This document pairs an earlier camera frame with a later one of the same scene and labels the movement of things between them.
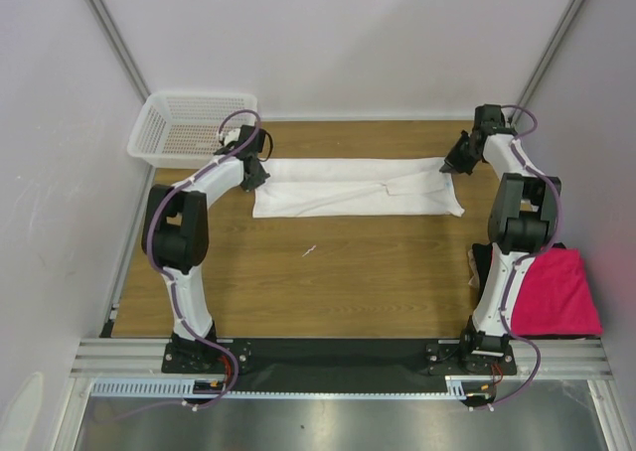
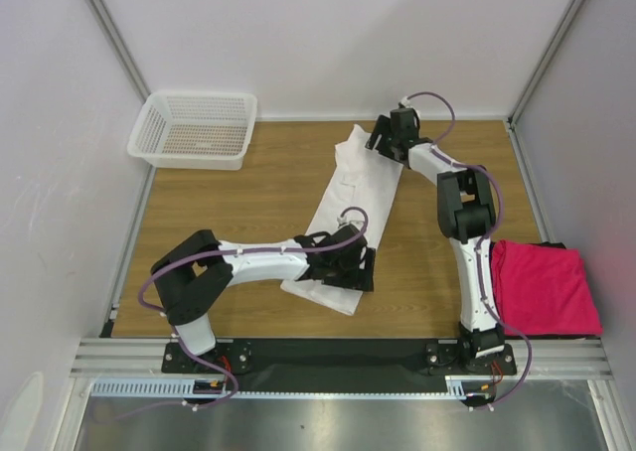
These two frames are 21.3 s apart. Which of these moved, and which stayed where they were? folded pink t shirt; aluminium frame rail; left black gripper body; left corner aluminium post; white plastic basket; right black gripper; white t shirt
Moved: right black gripper; white t shirt; left black gripper body
Stayed: folded pink t shirt; white plastic basket; left corner aluminium post; aluminium frame rail
